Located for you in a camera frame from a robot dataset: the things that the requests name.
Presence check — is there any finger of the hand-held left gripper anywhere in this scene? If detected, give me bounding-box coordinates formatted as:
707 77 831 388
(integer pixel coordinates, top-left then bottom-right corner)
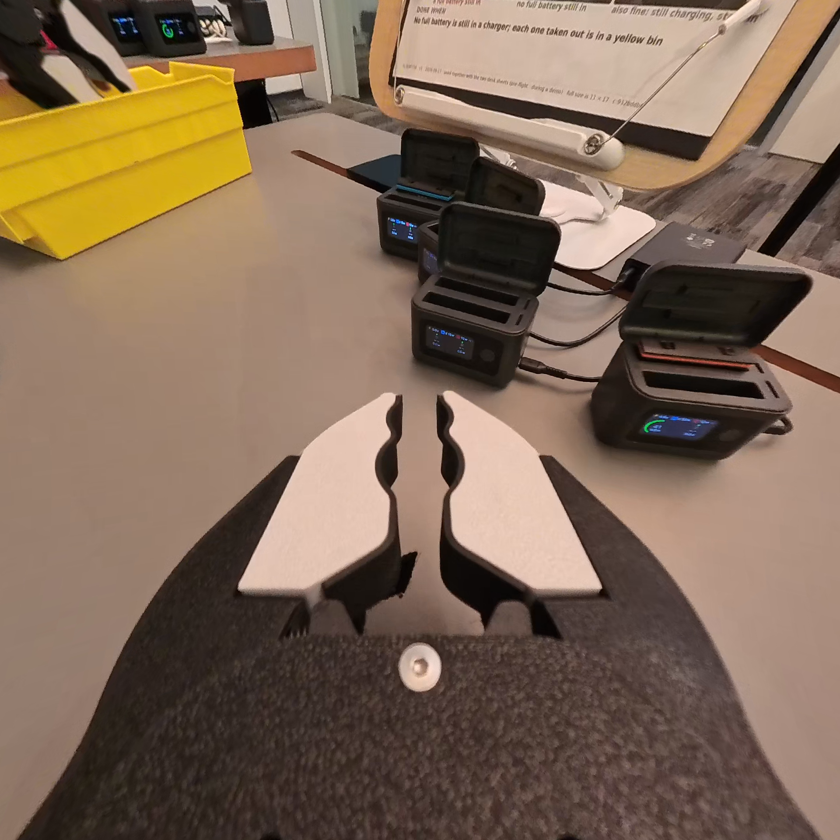
0 29 82 110
50 0 135 98

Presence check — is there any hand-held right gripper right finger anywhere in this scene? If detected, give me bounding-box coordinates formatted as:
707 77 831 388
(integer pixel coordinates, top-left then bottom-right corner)
437 390 605 618

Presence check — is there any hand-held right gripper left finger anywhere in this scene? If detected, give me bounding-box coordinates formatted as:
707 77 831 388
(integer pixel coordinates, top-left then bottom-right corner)
237 392 418 615

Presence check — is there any yellow plastic bin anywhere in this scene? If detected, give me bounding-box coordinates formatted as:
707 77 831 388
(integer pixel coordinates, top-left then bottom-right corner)
0 59 253 261

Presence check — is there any dark desk device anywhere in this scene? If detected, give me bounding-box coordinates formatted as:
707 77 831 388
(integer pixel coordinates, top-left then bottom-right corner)
230 0 277 47

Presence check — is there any dark flat pad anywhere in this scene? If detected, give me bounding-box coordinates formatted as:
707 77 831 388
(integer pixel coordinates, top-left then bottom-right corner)
348 155 408 191

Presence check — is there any white stand base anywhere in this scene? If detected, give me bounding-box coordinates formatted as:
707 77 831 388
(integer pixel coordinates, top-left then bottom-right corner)
525 171 657 270

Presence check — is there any black multi-port power hub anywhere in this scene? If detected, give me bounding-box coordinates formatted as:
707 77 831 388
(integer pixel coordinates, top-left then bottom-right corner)
617 221 746 296

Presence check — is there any black pole stand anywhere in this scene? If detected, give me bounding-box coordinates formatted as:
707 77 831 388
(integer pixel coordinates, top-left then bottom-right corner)
762 132 840 257

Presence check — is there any white instruction sheet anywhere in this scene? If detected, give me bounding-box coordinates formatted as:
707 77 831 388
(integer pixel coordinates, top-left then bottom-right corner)
394 0 795 139

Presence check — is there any wooden sign board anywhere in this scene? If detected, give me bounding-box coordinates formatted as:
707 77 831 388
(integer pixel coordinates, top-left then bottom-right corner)
368 0 840 191

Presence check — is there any black charging cable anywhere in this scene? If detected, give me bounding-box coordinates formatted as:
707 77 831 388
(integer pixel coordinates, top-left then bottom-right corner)
532 305 631 350
519 357 602 384
549 269 634 298

